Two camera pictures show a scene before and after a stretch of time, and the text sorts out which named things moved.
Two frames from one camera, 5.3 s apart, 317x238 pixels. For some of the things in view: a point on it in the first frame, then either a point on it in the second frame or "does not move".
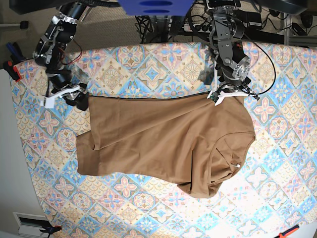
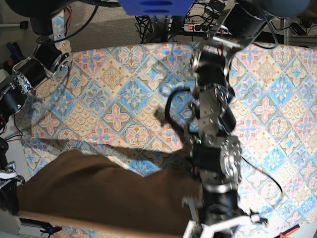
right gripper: (234, 77) → (220, 201)
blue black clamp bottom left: (51, 229) does not move
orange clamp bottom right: (283, 234) does not move
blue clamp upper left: (16, 54) does not move
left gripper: (61, 80) → (9, 197)
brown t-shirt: (188, 140) → (80, 185)
